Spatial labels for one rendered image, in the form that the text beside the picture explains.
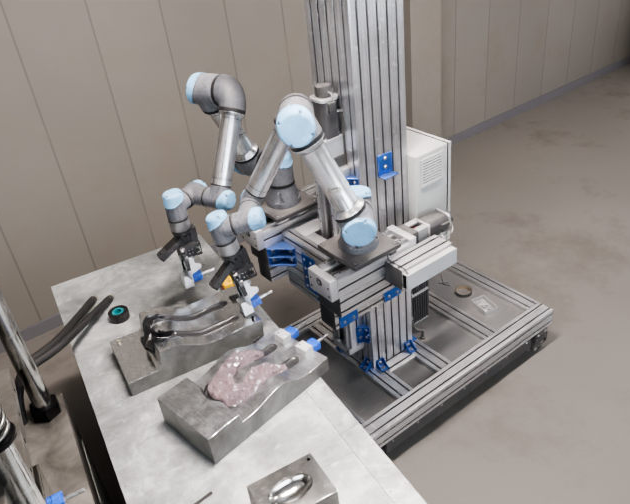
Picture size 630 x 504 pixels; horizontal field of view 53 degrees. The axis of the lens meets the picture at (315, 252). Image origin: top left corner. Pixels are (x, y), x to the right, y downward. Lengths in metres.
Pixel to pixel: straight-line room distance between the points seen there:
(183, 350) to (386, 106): 1.15
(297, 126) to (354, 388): 1.42
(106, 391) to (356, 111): 1.31
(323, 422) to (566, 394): 1.56
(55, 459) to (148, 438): 0.29
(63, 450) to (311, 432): 0.79
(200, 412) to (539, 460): 1.58
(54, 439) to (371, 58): 1.66
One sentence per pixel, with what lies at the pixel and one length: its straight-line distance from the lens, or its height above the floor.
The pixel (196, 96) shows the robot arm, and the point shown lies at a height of 1.57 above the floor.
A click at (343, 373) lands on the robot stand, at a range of 3.00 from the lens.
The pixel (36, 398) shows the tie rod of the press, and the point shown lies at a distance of 2.29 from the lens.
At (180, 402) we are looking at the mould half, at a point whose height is 0.91.
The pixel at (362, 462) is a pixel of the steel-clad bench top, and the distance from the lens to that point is 1.90.
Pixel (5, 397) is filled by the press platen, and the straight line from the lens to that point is 2.09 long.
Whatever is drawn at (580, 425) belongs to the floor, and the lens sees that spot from 3.15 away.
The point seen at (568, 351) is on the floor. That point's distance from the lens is 3.50.
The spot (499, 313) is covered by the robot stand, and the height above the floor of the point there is 0.21.
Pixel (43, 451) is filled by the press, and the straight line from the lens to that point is 2.25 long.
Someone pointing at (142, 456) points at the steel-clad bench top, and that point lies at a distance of 2.07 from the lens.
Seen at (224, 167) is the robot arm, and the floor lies 1.36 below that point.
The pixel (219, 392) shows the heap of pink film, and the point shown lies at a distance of 2.04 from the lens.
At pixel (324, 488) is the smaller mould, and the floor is 0.87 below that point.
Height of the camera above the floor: 2.29
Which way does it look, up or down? 33 degrees down
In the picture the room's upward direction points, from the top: 7 degrees counter-clockwise
